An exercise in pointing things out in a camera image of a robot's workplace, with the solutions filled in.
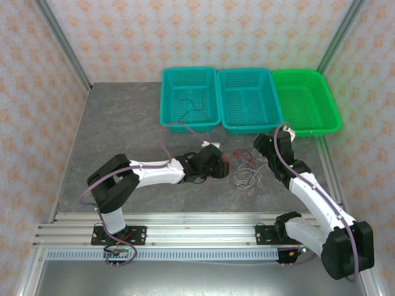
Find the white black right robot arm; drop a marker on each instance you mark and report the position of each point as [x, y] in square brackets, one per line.
[311, 197]

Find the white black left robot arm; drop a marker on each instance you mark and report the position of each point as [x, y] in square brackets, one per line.
[154, 174]

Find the green perforated plastic basket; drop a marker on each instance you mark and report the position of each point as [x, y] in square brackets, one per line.
[305, 101]

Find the teal perforated plastic basket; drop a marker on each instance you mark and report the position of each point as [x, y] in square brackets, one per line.
[185, 80]
[247, 101]

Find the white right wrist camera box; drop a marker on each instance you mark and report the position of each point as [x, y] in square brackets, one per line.
[290, 132]

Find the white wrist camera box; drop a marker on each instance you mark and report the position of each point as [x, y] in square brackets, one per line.
[211, 144]
[290, 132]

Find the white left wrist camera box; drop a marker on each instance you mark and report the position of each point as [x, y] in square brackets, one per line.
[211, 144]

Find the aluminium table edge rail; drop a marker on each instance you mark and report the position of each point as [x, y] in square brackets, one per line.
[331, 175]
[72, 154]

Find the aluminium mounting rail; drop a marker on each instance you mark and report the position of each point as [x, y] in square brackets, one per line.
[200, 228]

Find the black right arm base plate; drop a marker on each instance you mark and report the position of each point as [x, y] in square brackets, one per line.
[265, 235]

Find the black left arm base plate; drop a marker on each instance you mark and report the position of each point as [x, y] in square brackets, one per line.
[137, 234]

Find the aluminium frame post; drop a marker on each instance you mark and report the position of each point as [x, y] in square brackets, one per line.
[339, 34]
[61, 43]

